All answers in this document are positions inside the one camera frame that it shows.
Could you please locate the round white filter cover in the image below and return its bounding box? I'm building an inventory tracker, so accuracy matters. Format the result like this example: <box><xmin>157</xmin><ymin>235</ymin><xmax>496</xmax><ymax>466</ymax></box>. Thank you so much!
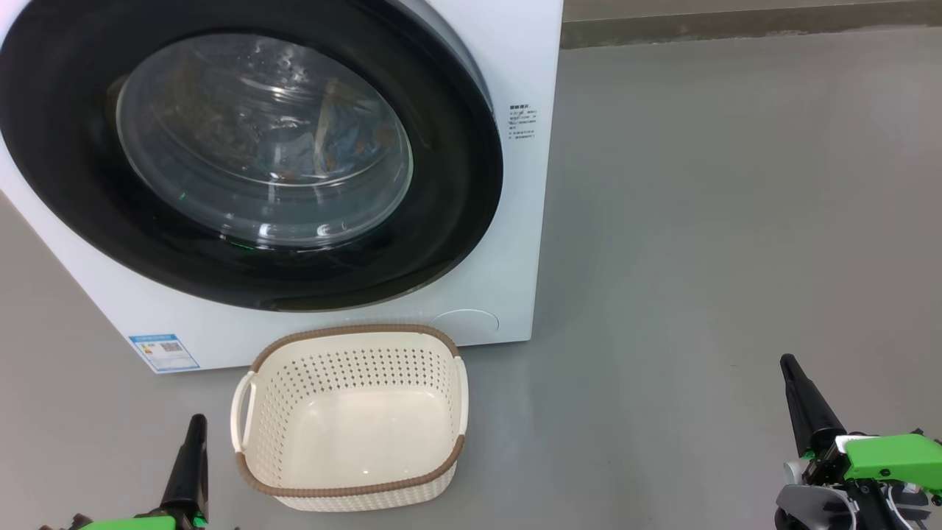
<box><xmin>431</xmin><ymin>309</ymin><xmax>500</xmax><ymax>345</ymax></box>

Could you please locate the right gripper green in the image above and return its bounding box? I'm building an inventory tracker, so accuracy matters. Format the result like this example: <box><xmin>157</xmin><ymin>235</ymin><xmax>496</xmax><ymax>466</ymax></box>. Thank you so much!
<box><xmin>780</xmin><ymin>354</ymin><xmax>942</xmax><ymax>530</ymax></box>

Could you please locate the blue energy label sticker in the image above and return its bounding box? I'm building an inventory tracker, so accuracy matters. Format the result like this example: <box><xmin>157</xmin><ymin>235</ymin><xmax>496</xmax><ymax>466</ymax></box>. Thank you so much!
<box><xmin>129</xmin><ymin>334</ymin><xmax>201</xmax><ymax>373</ymax></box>

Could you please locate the small text label sticker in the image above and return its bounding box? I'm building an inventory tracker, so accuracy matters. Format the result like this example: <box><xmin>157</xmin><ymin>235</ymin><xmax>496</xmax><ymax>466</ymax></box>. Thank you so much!
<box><xmin>508</xmin><ymin>103</ymin><xmax>538</xmax><ymax>141</ymax></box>

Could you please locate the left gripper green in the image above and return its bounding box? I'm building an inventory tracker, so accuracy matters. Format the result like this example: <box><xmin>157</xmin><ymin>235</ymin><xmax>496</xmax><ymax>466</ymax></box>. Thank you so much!
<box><xmin>40</xmin><ymin>414</ymin><xmax>210</xmax><ymax>530</ymax></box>

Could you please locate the white front-load washing machine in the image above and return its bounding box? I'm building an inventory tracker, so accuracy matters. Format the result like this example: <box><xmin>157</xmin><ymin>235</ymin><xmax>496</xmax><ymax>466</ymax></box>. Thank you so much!
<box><xmin>0</xmin><ymin>0</ymin><xmax>564</xmax><ymax>374</ymax></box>

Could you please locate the black round glass washer door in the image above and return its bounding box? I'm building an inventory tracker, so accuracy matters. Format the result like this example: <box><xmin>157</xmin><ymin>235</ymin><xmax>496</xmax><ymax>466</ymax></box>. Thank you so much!
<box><xmin>0</xmin><ymin>0</ymin><xmax>505</xmax><ymax>313</ymax></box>

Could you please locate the cream laundry basket brown rim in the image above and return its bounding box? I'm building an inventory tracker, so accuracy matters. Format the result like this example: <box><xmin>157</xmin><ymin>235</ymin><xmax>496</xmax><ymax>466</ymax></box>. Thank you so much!
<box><xmin>230</xmin><ymin>324</ymin><xmax>470</xmax><ymax>512</ymax></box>

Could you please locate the blue garment with white lining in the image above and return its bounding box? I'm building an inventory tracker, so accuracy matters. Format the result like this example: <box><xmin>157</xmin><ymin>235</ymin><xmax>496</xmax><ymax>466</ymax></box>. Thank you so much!
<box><xmin>331</xmin><ymin>103</ymin><xmax>402</xmax><ymax>174</ymax></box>

